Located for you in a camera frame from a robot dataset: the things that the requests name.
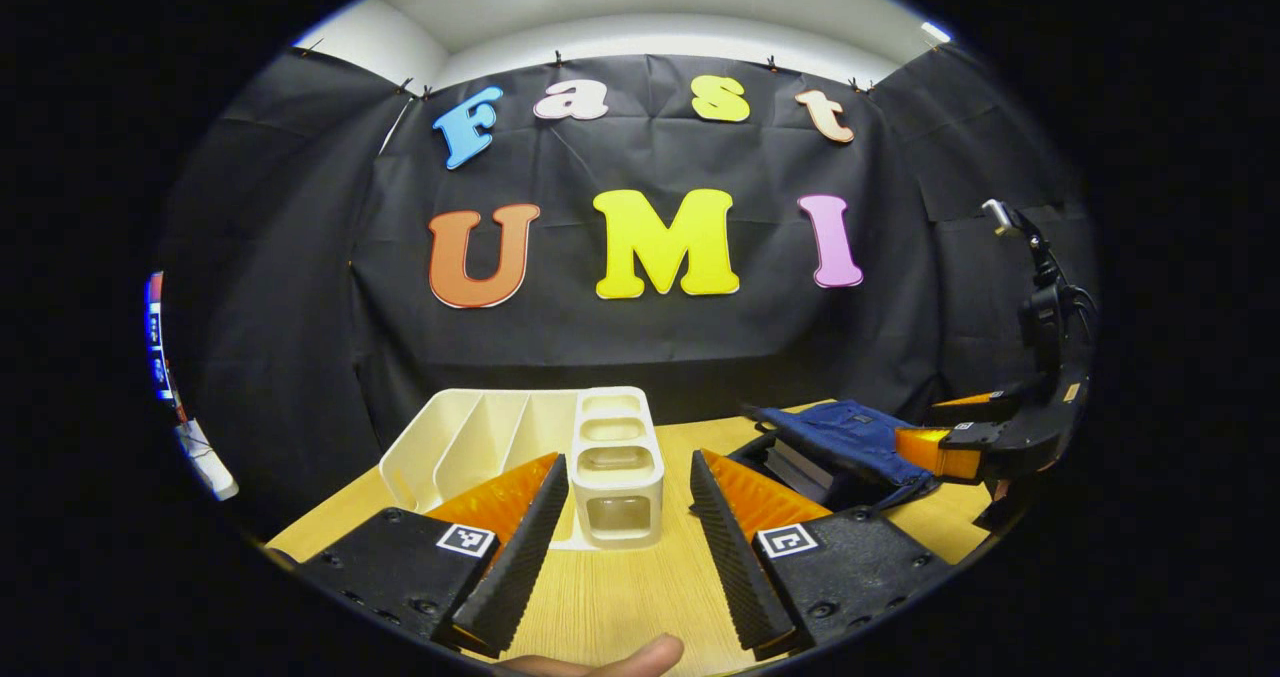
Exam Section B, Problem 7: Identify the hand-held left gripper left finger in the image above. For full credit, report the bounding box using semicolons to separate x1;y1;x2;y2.
298;452;571;658

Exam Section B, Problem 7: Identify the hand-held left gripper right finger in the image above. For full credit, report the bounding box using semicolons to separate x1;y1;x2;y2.
690;449;951;656

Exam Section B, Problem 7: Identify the blue schoolbag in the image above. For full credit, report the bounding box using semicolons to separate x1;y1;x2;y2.
740;400;941;513

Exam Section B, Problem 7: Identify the white plastic bookshelf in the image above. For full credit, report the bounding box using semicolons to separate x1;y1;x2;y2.
378;387;666;551

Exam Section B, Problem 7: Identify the computer monitor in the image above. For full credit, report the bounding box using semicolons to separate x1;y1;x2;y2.
145;272;176;403

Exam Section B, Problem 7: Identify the black cable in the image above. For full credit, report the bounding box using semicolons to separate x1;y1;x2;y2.
1060;285;1098;363

